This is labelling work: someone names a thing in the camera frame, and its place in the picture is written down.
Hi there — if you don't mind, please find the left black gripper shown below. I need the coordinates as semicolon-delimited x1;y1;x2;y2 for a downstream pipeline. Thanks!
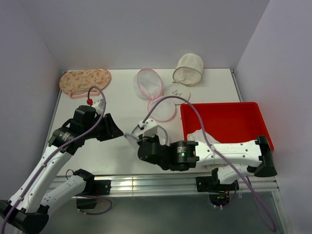
83;113;123;141

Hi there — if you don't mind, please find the grey-trimmed white mesh laundry bag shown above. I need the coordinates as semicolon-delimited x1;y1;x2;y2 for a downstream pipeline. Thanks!
124;125;170;150

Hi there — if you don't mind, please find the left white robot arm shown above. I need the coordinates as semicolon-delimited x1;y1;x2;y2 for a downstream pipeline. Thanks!
0;105;123;234

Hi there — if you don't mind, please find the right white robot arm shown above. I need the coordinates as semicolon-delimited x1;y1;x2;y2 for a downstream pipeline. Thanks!
137;136;277;190

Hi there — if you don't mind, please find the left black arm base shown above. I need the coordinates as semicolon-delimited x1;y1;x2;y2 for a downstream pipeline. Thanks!
76;180;113;210

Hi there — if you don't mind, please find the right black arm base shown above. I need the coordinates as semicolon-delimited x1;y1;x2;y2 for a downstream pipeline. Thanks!
195;176;239;209

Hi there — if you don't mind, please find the white bra in tray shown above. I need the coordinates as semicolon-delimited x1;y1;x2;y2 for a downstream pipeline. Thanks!
187;129;219;144

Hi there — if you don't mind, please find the orange floral laundry bag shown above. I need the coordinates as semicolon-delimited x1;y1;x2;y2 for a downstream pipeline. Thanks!
59;69;112;99

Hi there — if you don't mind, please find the pink-trimmed white mesh laundry bag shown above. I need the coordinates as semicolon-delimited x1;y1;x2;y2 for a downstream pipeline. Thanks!
133;68;176;122

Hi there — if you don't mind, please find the beige mesh laundry bag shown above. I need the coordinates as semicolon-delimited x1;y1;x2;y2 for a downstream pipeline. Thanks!
163;53;204;100

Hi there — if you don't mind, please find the red plastic tray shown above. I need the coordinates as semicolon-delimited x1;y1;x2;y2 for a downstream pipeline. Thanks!
194;102;274;151

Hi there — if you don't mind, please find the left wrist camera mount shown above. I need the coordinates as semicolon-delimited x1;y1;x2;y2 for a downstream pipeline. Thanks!
87;98;106;115

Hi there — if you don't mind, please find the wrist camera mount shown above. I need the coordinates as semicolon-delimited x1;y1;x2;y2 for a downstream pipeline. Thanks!
137;118;158;138
87;98;106;115

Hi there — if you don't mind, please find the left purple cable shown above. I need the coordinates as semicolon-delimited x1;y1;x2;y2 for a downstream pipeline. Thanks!
2;86;113;225

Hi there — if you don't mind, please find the purple cable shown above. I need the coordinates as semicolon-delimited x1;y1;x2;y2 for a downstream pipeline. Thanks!
142;96;277;232
2;86;113;225

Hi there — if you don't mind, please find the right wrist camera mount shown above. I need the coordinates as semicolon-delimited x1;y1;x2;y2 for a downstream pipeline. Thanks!
137;118;158;138

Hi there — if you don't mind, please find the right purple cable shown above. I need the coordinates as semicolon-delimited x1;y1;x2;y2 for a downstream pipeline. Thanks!
142;96;277;232

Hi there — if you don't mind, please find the aluminium mounting rail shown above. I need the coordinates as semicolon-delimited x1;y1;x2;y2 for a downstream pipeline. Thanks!
23;172;280;200

